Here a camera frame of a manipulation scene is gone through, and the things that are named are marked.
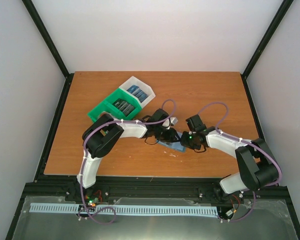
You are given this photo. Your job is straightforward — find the black card stack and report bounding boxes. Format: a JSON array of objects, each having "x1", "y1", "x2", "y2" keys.
[{"x1": 112, "y1": 98, "x2": 136, "y2": 117}]

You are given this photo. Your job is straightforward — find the white bin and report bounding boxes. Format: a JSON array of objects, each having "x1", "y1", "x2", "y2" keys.
[{"x1": 119, "y1": 76, "x2": 156, "y2": 109}]

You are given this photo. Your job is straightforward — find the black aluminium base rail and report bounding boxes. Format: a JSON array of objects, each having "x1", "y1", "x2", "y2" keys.
[{"x1": 4, "y1": 174, "x2": 300, "y2": 240}]

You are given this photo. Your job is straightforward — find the light blue cable duct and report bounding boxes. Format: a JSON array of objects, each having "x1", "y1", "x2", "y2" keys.
[{"x1": 28, "y1": 203, "x2": 219, "y2": 218}]

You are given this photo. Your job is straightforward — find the black frame post right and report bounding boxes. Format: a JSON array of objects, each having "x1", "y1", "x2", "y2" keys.
[{"x1": 241, "y1": 0, "x2": 295, "y2": 78}]

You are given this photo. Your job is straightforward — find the metal base plate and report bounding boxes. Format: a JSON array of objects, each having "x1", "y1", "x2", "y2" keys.
[{"x1": 12, "y1": 197, "x2": 299, "y2": 240}]

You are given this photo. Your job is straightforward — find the small electronics board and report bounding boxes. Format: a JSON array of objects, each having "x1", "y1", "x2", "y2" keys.
[{"x1": 85, "y1": 195, "x2": 103, "y2": 207}]

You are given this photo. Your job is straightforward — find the teal card holder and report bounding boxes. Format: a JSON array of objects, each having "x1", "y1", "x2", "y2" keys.
[{"x1": 156, "y1": 131, "x2": 186, "y2": 153}]

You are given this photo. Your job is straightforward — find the green bin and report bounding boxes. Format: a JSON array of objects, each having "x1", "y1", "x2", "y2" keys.
[
  {"x1": 103, "y1": 88, "x2": 142, "y2": 120},
  {"x1": 87, "y1": 100, "x2": 111, "y2": 123}
]

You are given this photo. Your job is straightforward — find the blue card stack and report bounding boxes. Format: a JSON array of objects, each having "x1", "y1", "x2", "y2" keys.
[{"x1": 127, "y1": 85, "x2": 149, "y2": 103}]

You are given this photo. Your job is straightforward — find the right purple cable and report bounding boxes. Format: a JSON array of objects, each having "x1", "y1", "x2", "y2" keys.
[{"x1": 196, "y1": 101, "x2": 283, "y2": 223}]

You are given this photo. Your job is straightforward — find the black frame post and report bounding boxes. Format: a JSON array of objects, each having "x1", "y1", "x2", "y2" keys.
[
  {"x1": 241, "y1": 0, "x2": 295, "y2": 78},
  {"x1": 21, "y1": 0, "x2": 75, "y2": 79}
]

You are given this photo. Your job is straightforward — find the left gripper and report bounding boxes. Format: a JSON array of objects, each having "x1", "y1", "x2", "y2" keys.
[{"x1": 154, "y1": 125, "x2": 180, "y2": 144}]

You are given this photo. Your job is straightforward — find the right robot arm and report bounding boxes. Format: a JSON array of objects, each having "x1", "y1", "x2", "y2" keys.
[{"x1": 180, "y1": 127, "x2": 282, "y2": 195}]

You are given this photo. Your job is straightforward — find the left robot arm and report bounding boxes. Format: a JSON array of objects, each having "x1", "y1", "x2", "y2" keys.
[{"x1": 76, "y1": 108, "x2": 180, "y2": 202}]

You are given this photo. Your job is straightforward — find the black frame post left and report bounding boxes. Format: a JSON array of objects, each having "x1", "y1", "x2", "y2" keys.
[{"x1": 21, "y1": 0, "x2": 75, "y2": 79}]

